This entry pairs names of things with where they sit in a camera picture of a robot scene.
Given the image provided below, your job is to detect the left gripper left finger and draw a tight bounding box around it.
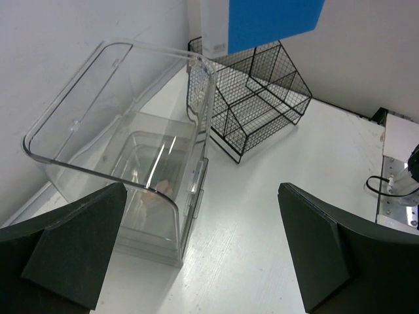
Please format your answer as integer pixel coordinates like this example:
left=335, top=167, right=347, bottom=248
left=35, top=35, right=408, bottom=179
left=1, top=183, right=127, bottom=313

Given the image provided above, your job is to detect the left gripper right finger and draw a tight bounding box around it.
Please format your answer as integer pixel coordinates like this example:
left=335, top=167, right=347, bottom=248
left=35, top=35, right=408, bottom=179
left=278, top=183, right=418, bottom=313

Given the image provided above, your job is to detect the blue folder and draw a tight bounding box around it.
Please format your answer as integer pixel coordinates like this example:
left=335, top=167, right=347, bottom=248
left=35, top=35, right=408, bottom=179
left=200, top=0, right=327, bottom=57

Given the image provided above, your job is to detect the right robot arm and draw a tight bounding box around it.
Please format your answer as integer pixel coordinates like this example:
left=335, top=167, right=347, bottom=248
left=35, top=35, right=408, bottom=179
left=365, top=146, right=418, bottom=207

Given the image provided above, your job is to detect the white front cover panel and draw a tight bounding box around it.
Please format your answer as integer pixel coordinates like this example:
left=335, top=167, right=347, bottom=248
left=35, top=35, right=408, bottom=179
left=383, top=114, right=419, bottom=162

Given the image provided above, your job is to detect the clear plastic drawer organizer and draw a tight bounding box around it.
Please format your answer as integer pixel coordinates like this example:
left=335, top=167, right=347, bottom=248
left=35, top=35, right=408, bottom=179
left=22, top=39, right=217, bottom=267

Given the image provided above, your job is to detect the black wire mesh rack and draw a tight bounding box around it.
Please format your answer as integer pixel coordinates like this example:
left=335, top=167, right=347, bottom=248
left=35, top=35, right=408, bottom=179
left=187, top=36, right=312, bottom=165

